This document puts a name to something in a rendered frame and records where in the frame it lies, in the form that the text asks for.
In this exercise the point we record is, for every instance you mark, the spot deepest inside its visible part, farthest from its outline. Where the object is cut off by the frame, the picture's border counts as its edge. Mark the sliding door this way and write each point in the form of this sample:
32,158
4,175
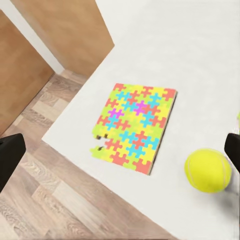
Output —
73,30
23,72

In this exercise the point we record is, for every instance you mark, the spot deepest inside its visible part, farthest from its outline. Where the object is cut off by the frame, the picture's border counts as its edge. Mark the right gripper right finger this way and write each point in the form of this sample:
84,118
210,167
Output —
232,148

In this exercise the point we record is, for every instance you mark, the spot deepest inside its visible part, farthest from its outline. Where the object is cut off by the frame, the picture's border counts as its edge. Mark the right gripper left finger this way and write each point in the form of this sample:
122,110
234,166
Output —
12,150

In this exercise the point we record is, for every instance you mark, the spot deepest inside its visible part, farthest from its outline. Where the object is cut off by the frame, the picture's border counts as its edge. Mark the desk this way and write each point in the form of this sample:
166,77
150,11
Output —
194,48

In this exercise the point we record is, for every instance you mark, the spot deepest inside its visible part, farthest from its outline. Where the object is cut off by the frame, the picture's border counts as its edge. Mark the tennis ball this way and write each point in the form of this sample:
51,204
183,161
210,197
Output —
207,170

